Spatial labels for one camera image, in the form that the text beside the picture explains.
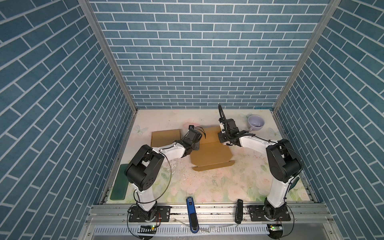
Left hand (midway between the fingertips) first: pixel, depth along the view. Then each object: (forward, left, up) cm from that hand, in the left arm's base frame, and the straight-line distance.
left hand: (195, 142), depth 96 cm
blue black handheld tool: (-41, +2, -2) cm, 41 cm away
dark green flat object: (-27, +41, -4) cm, 49 cm away
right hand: (+5, -16, +3) cm, 18 cm away
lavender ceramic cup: (+18, -45, -2) cm, 49 cm away
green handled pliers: (-26, -56, -4) cm, 62 cm away
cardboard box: (+8, +25, -7) cm, 27 cm away
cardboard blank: (-5, -12, -7) cm, 14 cm away
